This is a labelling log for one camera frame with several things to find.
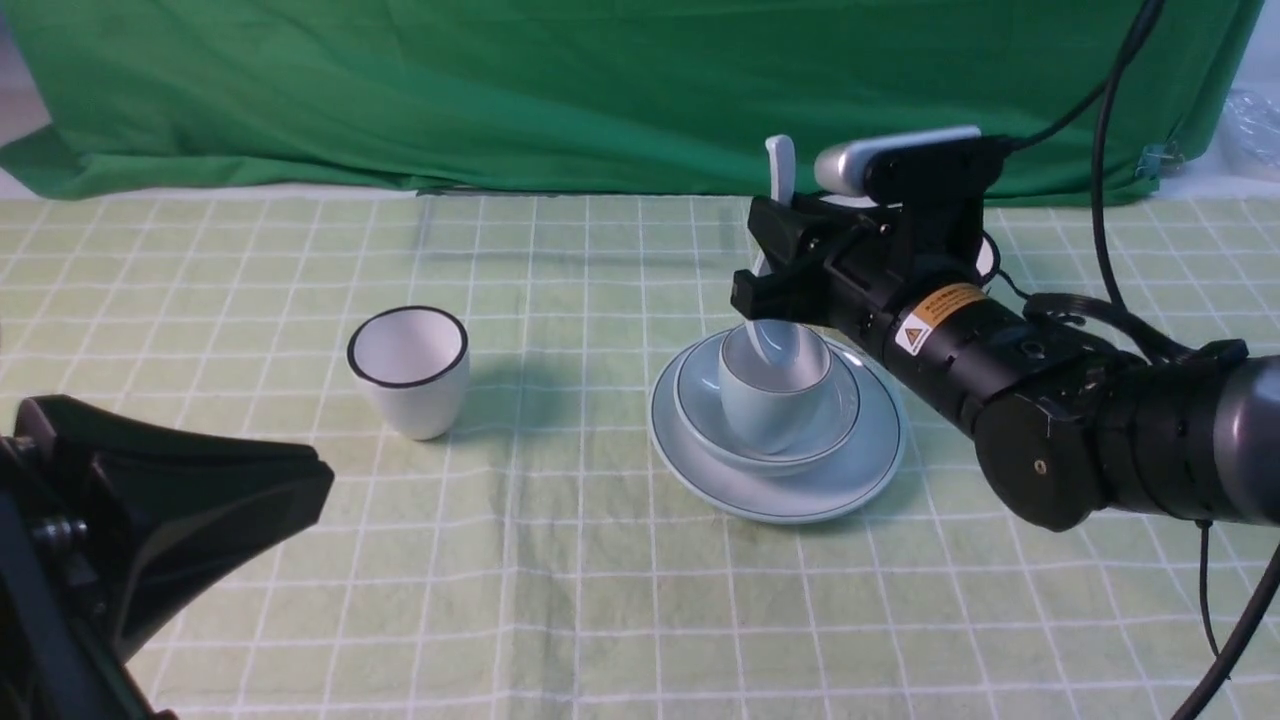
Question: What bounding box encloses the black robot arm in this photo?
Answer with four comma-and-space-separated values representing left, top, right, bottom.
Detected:
732, 126, 1279, 532

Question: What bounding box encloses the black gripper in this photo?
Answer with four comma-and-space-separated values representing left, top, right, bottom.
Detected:
730, 135, 1011, 327

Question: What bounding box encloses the metal clamp on backdrop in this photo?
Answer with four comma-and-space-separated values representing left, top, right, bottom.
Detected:
1134, 142, 1187, 181

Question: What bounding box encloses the pale blue plate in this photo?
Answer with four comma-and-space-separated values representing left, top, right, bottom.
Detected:
648, 333, 908, 525

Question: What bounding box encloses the green checkered tablecloth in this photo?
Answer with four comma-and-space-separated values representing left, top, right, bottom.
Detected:
0, 192, 1280, 720

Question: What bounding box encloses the pale blue cup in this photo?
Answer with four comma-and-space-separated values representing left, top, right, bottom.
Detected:
717, 320, 835, 454

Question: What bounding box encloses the white ceramic soup spoon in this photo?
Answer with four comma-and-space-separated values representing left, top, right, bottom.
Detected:
745, 135, 800, 368

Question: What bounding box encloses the black cable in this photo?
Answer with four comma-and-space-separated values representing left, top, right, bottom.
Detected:
1000, 0, 1280, 720

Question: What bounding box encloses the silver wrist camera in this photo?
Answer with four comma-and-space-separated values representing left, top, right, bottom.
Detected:
814, 126, 983, 199

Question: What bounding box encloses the pale blue bowl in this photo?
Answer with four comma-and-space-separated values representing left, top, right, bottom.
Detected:
673, 331, 867, 477

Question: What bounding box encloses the black-rimmed white plate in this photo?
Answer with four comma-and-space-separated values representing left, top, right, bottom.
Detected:
818, 192, 998, 287

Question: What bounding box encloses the black-rimmed white cup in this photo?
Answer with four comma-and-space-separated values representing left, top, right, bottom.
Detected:
346, 305, 471, 441

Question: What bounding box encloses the green backdrop cloth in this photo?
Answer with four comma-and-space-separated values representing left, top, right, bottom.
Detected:
0, 0, 1263, 209

